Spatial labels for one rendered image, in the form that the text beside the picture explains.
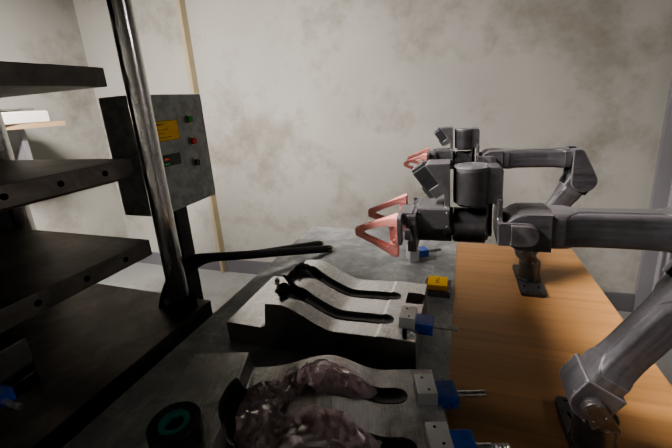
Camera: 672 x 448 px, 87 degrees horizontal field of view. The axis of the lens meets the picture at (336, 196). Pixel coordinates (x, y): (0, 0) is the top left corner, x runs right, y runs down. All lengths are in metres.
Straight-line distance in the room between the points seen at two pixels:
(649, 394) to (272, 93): 2.47
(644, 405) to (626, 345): 0.29
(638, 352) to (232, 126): 2.70
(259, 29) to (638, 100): 2.36
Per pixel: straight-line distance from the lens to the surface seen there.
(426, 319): 0.91
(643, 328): 0.72
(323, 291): 1.01
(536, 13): 2.51
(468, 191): 0.58
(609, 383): 0.76
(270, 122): 2.78
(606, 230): 0.64
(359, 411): 0.75
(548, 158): 1.21
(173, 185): 1.38
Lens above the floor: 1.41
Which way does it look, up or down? 15 degrees down
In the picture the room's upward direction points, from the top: 4 degrees counter-clockwise
